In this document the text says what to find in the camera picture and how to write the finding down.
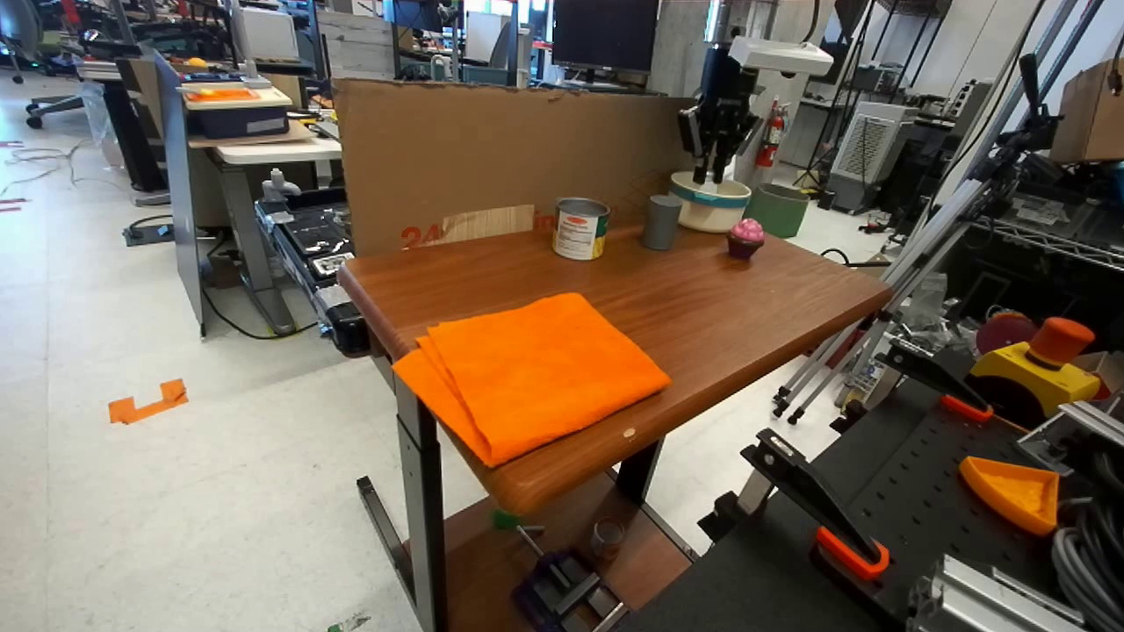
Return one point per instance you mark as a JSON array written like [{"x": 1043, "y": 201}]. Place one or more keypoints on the orange floor tape mark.
[{"x": 147, "y": 406}]

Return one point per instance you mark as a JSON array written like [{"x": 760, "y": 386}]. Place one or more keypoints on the white pot with teal rim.
[{"x": 708, "y": 208}]

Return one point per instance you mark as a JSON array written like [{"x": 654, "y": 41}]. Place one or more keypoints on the red fire extinguisher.
[{"x": 770, "y": 135}]

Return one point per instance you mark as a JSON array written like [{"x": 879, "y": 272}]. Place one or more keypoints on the pink toy cupcake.
[{"x": 745, "y": 240}]

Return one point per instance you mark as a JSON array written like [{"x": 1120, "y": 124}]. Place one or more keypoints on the black metal table frame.
[{"x": 428, "y": 528}]

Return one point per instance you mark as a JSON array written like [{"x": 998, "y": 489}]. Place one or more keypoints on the grey plastic cup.
[{"x": 663, "y": 226}]

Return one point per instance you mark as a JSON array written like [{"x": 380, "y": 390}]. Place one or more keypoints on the orange plastic wedge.
[{"x": 1014, "y": 493}]

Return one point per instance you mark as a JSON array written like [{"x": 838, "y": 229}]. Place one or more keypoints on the orange folded cloth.
[{"x": 532, "y": 373}]

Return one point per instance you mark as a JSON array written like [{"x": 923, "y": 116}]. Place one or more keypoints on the tin can with green label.
[{"x": 582, "y": 234}]

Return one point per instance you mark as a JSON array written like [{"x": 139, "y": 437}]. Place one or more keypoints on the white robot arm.
[{"x": 778, "y": 56}]

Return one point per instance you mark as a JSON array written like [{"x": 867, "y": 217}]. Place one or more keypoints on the aluminium extrusion bar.
[
  {"x": 1077, "y": 430},
  {"x": 995, "y": 599}
]

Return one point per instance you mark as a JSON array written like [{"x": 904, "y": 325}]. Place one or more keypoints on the grey office desk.
[{"x": 249, "y": 151}]

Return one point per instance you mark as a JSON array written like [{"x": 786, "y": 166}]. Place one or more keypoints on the black computer monitor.
[{"x": 604, "y": 34}]

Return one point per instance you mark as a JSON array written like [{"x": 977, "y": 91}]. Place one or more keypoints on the brown cardboard panel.
[{"x": 493, "y": 151}]

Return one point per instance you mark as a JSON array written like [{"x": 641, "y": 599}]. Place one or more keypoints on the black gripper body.
[{"x": 726, "y": 124}]

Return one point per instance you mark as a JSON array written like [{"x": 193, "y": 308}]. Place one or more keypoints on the yellow emergency stop box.
[{"x": 1032, "y": 369}]

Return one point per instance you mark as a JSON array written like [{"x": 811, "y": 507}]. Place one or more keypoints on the large cardboard box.
[{"x": 1092, "y": 109}]

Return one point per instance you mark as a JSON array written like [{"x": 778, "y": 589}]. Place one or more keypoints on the green waste bin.
[{"x": 780, "y": 211}]

